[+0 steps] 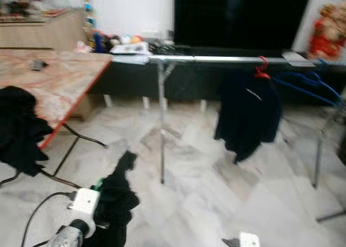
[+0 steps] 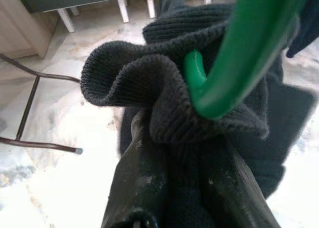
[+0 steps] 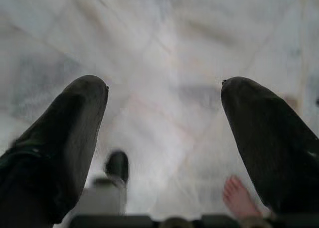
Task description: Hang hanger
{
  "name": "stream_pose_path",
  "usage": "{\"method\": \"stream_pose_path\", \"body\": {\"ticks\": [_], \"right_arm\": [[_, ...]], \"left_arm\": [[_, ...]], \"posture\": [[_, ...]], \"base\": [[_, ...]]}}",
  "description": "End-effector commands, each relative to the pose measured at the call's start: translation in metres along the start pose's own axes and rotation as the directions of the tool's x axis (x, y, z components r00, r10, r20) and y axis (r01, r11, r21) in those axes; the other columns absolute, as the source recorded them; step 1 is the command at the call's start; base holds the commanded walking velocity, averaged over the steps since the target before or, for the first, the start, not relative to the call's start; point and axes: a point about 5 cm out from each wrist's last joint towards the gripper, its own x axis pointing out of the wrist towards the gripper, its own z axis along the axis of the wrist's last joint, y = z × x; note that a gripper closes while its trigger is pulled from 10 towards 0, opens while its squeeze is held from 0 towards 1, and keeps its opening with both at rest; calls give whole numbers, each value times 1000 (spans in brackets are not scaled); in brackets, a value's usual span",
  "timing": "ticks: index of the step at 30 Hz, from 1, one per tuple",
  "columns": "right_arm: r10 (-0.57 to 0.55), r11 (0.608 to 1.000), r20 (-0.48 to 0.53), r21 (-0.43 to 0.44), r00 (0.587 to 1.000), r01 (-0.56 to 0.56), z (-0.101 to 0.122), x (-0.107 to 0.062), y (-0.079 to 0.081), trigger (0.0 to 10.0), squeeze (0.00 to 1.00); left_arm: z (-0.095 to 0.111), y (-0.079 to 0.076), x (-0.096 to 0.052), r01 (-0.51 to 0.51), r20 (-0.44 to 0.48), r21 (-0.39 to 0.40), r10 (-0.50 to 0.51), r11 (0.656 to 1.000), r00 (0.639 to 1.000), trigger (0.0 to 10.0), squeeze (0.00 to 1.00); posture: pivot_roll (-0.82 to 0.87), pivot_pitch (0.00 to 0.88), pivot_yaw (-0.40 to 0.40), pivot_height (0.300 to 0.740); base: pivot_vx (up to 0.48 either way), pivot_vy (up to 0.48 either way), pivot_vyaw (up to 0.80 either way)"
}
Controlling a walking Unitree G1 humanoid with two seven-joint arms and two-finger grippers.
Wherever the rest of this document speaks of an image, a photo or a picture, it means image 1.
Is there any plain black garment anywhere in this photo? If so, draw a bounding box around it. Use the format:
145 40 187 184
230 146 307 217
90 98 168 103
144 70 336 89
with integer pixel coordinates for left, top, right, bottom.
0 85 54 177

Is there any stack of white papers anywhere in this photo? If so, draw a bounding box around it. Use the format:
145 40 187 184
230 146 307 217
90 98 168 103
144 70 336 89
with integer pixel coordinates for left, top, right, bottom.
110 42 152 65

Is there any white wall socket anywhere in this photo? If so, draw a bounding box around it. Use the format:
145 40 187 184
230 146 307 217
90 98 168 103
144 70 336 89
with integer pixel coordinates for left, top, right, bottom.
142 31 162 40

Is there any red plastic hanger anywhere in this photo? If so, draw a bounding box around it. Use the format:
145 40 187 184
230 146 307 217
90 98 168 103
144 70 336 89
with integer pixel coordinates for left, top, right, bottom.
254 55 271 79

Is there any black folding chair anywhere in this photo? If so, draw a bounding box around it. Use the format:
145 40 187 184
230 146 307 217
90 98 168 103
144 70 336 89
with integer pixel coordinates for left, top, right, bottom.
316 208 346 223

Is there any silver metal clothes rack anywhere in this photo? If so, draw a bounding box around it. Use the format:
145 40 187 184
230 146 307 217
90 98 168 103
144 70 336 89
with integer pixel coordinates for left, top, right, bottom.
149 54 346 189

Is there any red laughing buddha statue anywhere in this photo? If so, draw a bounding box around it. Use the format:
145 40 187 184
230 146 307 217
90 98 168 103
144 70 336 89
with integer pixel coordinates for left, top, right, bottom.
307 3 346 61

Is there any blue trophy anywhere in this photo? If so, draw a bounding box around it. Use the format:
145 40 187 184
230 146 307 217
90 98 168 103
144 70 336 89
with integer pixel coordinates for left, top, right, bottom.
83 1 95 27

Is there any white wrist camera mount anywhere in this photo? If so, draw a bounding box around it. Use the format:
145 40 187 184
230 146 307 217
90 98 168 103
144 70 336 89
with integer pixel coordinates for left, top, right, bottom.
239 232 261 247
71 187 100 223

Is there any light wooden cabinet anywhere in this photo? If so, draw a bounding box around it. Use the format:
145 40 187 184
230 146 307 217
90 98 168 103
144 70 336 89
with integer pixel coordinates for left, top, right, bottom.
0 8 87 51

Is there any black remote control caddy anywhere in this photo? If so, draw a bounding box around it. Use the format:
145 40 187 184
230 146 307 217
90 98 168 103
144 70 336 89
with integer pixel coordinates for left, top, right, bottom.
149 36 176 55

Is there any dark brown sofa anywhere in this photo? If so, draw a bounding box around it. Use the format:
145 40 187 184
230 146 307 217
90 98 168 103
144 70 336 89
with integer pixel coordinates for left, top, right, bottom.
336 131 346 166

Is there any white paper sheet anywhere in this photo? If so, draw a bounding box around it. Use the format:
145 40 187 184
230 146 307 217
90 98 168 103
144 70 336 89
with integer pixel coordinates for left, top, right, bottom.
282 51 317 68

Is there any blue plastic hanger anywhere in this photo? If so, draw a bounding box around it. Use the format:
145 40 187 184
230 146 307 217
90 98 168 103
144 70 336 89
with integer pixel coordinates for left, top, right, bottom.
270 59 344 107

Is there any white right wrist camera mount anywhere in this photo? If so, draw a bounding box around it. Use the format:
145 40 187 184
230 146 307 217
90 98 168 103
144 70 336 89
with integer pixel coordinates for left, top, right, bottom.
239 232 261 247

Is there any small black phone stand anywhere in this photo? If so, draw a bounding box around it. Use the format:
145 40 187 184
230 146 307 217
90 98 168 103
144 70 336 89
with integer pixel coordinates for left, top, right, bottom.
31 58 48 72

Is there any black flat television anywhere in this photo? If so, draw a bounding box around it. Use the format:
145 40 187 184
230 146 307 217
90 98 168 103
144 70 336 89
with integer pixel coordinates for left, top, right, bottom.
174 0 314 51

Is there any black round toy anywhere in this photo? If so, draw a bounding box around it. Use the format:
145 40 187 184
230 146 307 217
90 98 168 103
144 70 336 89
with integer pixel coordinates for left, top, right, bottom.
105 36 121 50

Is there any black tv console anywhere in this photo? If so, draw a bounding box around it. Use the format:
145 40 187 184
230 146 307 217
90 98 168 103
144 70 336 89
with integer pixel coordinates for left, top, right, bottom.
91 46 346 108

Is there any navy blue shirt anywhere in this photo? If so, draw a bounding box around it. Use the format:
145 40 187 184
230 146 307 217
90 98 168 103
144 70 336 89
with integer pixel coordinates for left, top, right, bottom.
214 70 283 165

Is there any black fonemax t-shirt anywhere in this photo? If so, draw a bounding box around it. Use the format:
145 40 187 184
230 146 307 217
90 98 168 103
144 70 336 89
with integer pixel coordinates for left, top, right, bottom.
90 150 141 247

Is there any pink marble folding table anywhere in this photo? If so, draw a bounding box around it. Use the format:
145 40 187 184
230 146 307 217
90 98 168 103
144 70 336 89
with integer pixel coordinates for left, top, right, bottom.
0 48 113 189

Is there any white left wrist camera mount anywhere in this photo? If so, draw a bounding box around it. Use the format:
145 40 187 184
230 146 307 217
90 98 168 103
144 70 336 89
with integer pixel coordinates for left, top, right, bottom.
71 187 100 223

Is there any gold figurine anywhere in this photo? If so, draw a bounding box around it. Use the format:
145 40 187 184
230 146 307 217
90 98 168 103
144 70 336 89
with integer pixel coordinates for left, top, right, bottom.
85 30 98 52

